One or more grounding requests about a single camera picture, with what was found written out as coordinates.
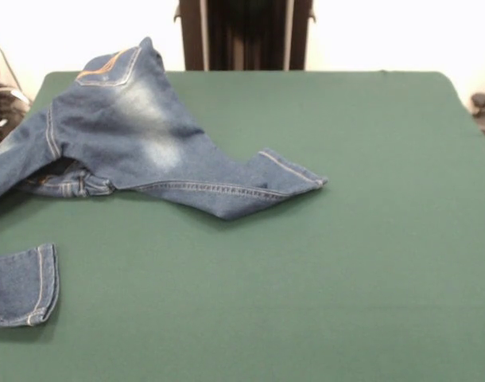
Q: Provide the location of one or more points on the blue denim jeans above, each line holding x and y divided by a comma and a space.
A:
127, 127

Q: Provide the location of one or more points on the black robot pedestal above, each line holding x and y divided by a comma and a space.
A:
246, 36

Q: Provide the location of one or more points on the dark green table cloth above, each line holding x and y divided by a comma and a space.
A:
306, 278

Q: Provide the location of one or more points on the black wheeled base leg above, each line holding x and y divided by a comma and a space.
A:
4, 107

